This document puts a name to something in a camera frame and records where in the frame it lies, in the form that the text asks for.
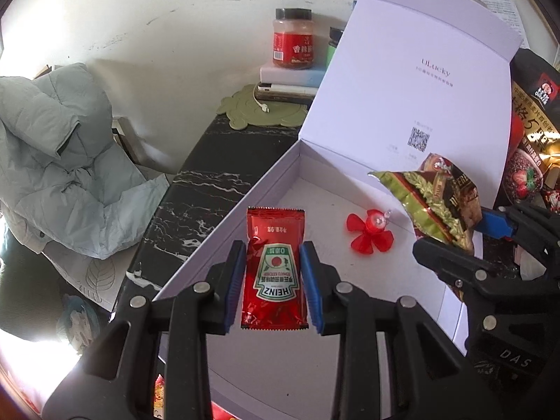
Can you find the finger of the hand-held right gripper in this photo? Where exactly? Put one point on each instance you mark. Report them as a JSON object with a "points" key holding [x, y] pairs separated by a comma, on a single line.
{"points": [[494, 225], [442, 256]]}

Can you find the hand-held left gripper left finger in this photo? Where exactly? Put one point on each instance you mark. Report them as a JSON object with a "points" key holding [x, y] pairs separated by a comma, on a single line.
{"points": [[234, 280]]}

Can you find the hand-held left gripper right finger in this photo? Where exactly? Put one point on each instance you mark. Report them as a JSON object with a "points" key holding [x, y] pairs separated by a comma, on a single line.
{"points": [[313, 288]]}

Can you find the red ketchup sachet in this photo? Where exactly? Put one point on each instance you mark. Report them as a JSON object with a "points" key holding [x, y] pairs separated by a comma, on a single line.
{"points": [[273, 271]]}

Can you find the green gold cereal packet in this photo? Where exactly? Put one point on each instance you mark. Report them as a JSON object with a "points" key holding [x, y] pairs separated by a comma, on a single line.
{"points": [[437, 201]]}

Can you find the white gift box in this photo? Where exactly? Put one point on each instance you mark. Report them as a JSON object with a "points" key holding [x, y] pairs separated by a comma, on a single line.
{"points": [[350, 96]]}

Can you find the black oat cereal bag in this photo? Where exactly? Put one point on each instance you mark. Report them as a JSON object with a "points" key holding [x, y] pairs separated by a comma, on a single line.
{"points": [[533, 109]]}

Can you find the grey leaf-pattern chair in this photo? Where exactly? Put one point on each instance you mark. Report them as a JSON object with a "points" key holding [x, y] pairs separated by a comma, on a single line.
{"points": [[96, 275]]}

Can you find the blue plastic bag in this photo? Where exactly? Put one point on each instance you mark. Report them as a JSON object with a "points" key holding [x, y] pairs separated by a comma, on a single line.
{"points": [[81, 323]]}

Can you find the green flower-shaped mat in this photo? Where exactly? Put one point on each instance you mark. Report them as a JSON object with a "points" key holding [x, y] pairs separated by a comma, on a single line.
{"points": [[245, 113]]}

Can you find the stack of white books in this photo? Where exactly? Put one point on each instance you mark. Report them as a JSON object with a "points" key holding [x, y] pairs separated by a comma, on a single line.
{"points": [[288, 83]]}

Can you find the pale green down jacket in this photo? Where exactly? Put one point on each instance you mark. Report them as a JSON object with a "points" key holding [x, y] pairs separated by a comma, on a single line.
{"points": [[65, 162]]}

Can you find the printed paper sheet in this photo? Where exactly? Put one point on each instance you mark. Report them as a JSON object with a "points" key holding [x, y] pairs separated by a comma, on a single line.
{"points": [[503, 4]]}

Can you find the green jar with black lid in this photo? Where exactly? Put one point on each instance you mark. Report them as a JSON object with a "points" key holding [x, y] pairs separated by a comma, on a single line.
{"points": [[334, 46]]}

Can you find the red-label spice jar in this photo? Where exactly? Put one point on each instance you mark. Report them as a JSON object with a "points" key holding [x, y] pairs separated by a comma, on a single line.
{"points": [[293, 39]]}

